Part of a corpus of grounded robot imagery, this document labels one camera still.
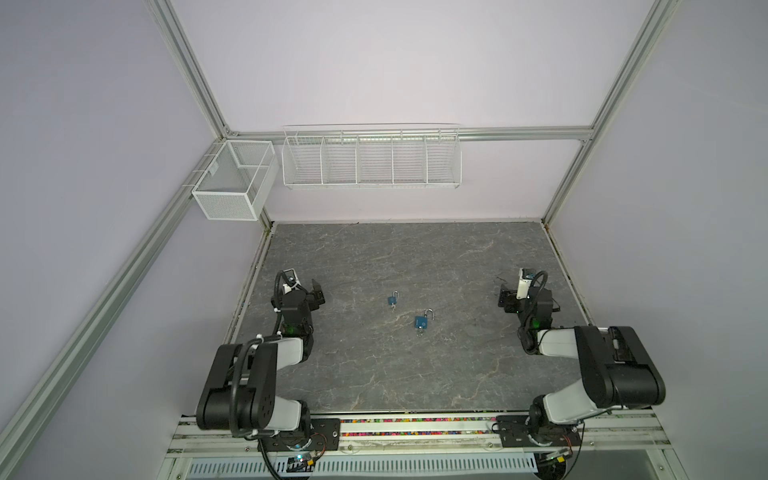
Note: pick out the white vented cable duct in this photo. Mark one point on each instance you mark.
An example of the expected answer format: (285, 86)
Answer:
(432, 465)

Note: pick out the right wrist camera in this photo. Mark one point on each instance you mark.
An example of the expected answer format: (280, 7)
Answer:
(526, 277)

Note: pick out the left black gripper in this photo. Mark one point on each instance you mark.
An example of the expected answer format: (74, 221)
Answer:
(314, 298)

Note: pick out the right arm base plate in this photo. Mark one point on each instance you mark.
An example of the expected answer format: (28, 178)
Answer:
(518, 431)

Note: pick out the white wire shelf basket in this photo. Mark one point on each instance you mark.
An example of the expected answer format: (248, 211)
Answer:
(373, 156)

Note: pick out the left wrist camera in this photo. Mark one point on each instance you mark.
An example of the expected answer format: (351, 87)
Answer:
(288, 280)

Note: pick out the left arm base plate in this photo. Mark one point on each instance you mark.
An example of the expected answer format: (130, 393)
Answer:
(324, 434)

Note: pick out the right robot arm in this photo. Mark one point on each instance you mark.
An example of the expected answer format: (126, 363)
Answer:
(616, 371)

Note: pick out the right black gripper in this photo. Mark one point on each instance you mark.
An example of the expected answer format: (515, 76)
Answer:
(508, 299)

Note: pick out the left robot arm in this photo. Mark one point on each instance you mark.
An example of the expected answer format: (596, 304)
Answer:
(240, 392)

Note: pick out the large teal padlock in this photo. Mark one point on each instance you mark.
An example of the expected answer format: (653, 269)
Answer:
(423, 320)

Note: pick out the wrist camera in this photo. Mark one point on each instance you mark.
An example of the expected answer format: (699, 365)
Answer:
(526, 277)
(288, 280)

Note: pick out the white mesh box basket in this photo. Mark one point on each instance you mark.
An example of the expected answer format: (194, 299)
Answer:
(236, 183)

